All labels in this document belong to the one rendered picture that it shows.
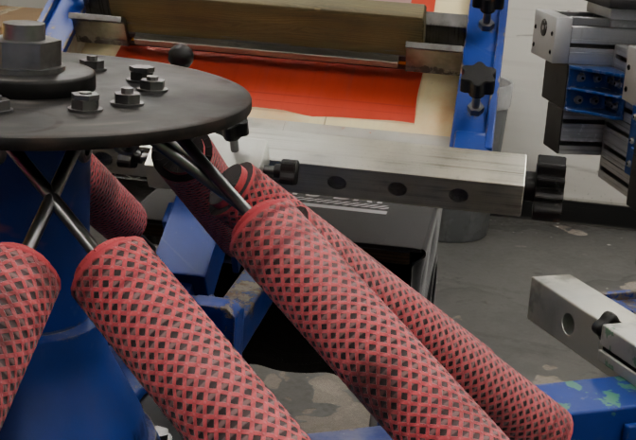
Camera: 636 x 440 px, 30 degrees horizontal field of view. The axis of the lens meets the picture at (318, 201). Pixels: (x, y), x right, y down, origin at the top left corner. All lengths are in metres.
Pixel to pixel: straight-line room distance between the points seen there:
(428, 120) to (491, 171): 0.20
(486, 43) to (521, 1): 3.74
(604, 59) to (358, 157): 1.15
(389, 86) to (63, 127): 0.90
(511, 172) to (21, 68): 0.67
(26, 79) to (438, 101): 0.84
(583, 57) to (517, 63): 2.92
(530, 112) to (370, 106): 3.85
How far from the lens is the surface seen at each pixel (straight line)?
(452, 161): 1.32
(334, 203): 1.88
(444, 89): 1.53
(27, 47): 0.78
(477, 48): 1.52
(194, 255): 1.24
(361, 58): 1.51
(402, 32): 1.49
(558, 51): 2.36
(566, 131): 2.40
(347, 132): 1.42
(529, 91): 5.32
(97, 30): 1.59
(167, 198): 1.86
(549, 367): 3.83
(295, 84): 1.54
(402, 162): 1.31
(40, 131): 0.67
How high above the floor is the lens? 1.46
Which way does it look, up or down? 16 degrees down
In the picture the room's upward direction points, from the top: 4 degrees clockwise
